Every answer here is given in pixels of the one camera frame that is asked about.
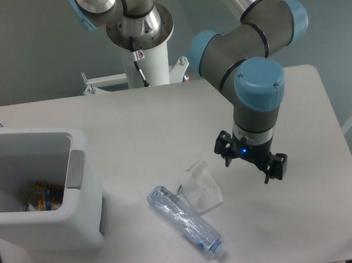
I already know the colourful snack wrapper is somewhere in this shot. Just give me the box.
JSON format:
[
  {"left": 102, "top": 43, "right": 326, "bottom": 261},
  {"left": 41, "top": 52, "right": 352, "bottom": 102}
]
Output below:
[{"left": 24, "top": 182, "right": 64, "bottom": 212}]

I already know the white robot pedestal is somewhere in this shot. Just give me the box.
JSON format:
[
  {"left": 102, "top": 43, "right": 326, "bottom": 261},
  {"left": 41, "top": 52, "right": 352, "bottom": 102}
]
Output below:
[{"left": 106, "top": 2, "right": 174, "bottom": 87}]

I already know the white plastic trash can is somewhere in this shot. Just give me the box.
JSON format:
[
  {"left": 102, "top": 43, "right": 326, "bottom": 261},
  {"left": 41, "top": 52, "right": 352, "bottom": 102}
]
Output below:
[{"left": 0, "top": 127, "right": 105, "bottom": 251}]

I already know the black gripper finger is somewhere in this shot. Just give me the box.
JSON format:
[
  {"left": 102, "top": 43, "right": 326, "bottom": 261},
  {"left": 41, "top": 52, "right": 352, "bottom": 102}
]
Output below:
[
  {"left": 214, "top": 130, "right": 236, "bottom": 167},
  {"left": 260, "top": 153, "right": 288, "bottom": 184}
]

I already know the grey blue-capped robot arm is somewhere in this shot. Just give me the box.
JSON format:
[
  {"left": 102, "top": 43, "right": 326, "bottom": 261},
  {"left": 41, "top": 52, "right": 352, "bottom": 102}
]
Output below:
[{"left": 68, "top": 0, "right": 308, "bottom": 180}]

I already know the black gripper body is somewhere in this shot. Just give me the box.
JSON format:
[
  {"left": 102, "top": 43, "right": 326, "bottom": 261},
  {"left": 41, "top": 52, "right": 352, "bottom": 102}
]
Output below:
[{"left": 229, "top": 136, "right": 274, "bottom": 169}]

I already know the white pedestal foot bracket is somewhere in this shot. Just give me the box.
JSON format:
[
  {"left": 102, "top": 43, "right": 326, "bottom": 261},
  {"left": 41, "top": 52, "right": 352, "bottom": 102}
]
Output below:
[{"left": 81, "top": 56, "right": 190, "bottom": 95}]

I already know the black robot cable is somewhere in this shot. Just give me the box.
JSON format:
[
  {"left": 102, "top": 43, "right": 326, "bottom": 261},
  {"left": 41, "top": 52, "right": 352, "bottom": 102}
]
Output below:
[{"left": 128, "top": 35, "right": 151, "bottom": 89}]

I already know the crushed clear plastic bottle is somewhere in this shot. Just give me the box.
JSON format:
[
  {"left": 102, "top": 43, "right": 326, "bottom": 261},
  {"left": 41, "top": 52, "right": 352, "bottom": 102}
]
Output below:
[{"left": 147, "top": 186, "right": 226, "bottom": 259}]

